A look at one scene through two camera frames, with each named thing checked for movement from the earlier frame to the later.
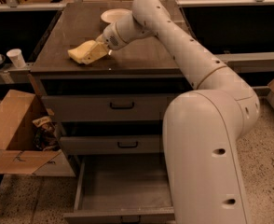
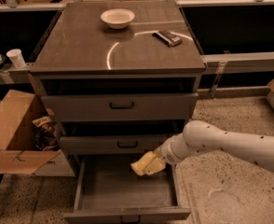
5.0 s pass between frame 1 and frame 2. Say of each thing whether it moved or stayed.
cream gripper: moved
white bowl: stayed
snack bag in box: stayed
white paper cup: stayed
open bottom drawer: stayed
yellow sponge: moved
